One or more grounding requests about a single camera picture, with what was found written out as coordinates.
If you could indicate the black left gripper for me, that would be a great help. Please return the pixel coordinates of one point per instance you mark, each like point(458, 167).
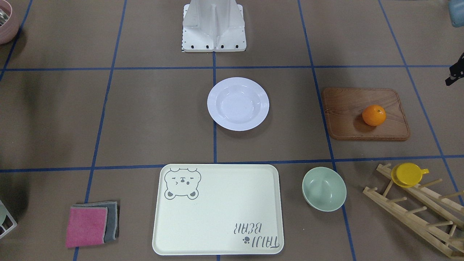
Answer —
point(458, 70)

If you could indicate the orange fruit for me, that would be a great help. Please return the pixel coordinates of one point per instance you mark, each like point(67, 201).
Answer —
point(374, 115)

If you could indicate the cream bear tray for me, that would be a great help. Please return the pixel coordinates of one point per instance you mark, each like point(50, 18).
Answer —
point(214, 209)

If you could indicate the wooden cutting board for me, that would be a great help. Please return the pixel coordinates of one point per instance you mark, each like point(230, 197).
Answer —
point(343, 108)

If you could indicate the yellow mug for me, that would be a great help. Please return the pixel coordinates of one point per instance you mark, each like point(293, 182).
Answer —
point(407, 175)

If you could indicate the wooden dish rack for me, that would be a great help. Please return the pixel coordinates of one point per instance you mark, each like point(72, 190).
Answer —
point(439, 220)

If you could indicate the green ceramic bowl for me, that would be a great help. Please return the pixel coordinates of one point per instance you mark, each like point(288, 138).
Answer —
point(324, 189)

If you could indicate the white ridged plate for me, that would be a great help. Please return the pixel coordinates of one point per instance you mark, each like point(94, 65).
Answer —
point(238, 104)

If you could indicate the grey cloth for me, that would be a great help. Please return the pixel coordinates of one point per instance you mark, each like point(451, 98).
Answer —
point(112, 217)

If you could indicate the pink cloth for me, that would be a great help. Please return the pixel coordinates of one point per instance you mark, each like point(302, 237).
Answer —
point(86, 226)

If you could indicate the pink bowl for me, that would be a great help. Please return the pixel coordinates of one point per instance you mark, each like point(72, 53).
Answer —
point(9, 22)

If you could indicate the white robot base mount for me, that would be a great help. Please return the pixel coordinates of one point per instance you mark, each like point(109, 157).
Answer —
point(213, 26)

